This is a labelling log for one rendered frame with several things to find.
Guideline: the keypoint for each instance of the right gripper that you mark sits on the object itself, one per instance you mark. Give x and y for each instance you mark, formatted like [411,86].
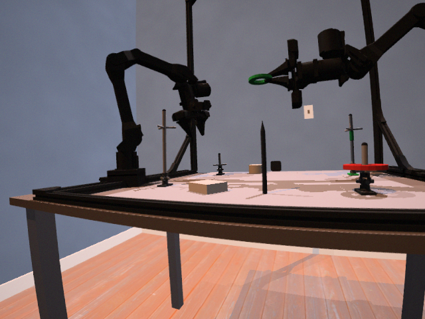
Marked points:
[185,120]

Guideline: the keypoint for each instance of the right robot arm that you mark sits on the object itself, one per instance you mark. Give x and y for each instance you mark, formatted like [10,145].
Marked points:
[126,158]

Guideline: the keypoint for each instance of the red flat disc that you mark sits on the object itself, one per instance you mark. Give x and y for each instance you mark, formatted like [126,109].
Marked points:
[365,167]

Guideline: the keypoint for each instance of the green ring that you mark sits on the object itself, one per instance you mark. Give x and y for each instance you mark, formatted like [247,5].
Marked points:
[253,79]

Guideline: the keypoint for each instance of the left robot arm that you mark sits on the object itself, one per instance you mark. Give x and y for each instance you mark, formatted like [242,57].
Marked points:
[335,53]

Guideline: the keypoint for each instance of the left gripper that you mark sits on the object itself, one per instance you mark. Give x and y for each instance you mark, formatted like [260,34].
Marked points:
[308,72]

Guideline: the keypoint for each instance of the tall brown post with crossbar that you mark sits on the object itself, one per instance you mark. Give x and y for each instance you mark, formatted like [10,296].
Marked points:
[164,176]

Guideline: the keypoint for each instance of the beige short cylinder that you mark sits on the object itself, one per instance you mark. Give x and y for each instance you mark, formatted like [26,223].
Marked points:
[256,168]

